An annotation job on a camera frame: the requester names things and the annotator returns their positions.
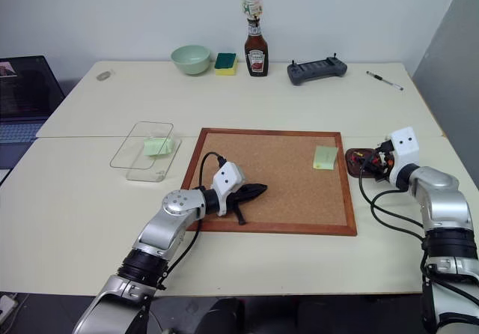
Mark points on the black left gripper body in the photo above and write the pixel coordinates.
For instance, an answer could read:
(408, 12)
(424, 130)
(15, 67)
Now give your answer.
(239, 196)

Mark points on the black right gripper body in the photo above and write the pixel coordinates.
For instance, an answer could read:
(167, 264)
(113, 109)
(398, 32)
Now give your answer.
(381, 171)

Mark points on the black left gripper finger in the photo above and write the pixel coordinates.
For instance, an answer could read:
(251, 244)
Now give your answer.
(258, 189)
(240, 214)

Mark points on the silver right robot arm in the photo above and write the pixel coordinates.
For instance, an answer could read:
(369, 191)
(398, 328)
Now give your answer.
(439, 199)

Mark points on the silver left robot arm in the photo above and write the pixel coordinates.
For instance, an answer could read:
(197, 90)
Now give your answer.
(176, 214)

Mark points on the brown tray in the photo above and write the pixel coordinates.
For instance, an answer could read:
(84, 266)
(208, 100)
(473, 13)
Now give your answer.
(353, 169)

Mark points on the clear plastic box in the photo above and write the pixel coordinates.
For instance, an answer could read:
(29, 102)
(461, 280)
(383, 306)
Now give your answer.
(159, 167)

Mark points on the green sticky note stack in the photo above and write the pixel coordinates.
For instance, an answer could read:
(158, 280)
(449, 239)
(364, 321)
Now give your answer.
(159, 147)

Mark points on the clear plastic tray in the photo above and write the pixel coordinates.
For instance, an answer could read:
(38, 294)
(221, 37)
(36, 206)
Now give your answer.
(140, 145)

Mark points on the red pushpin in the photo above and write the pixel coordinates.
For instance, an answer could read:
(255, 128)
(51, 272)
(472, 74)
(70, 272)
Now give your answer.
(352, 157)

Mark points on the wood framed cork board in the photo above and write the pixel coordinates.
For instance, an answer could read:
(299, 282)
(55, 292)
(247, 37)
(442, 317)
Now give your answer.
(277, 184)

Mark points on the black and clear pen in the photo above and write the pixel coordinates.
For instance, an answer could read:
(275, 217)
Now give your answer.
(384, 80)

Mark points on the grey handheld controller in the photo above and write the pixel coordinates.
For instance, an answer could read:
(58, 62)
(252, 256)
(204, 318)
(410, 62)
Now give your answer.
(316, 72)

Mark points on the green and yellow sponge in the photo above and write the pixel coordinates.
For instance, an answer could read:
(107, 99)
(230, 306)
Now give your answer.
(226, 64)

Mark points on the ketchup bottle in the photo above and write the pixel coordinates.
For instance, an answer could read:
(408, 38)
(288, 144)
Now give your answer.
(257, 55)

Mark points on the pale green bowl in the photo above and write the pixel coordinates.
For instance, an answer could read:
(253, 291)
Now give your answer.
(190, 60)

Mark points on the clear tape roll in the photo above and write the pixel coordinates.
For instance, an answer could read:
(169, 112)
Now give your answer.
(104, 75)

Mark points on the small clear labelled bottle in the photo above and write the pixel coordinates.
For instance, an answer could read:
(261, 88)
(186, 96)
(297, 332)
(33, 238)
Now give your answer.
(252, 7)

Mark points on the open laptop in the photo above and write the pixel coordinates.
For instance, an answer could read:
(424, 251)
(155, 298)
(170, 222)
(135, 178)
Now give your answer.
(24, 94)

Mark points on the white power strip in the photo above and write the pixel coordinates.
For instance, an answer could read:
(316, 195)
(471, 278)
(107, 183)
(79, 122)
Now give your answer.
(6, 306)

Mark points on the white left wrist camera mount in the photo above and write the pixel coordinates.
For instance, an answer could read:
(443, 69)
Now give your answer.
(227, 180)

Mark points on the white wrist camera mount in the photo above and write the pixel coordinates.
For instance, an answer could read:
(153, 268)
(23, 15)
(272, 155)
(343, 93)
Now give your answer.
(405, 148)
(227, 180)

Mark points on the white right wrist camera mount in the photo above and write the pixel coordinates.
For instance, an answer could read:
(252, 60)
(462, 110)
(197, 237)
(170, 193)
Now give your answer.
(405, 148)

